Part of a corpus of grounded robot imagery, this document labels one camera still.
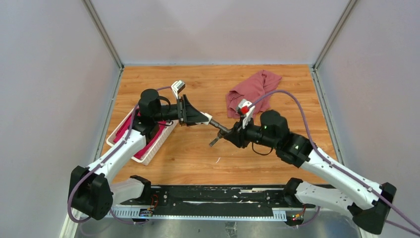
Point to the white pipe elbow fitting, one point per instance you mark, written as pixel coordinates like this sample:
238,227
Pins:
204,118

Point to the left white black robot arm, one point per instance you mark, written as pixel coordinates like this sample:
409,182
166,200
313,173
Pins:
121,154

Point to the aluminium frame rail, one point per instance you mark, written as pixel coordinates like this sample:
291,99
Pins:
135,214

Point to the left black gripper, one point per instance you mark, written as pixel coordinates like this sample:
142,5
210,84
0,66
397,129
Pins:
186,113

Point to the dusty pink cloth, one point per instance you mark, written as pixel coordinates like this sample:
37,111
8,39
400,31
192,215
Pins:
251,89

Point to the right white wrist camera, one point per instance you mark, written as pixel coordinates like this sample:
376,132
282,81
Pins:
246,110

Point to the white plastic basket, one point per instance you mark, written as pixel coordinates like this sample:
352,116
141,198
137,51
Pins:
145,155

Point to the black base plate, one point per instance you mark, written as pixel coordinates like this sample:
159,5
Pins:
219,201

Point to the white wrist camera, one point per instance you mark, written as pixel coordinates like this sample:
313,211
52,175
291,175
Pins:
246,110
177,87

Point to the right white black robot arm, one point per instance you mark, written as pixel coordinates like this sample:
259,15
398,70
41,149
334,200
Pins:
366,202

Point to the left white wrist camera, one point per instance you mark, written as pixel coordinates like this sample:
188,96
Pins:
177,87

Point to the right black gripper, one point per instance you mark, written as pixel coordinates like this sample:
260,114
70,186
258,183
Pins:
238,138

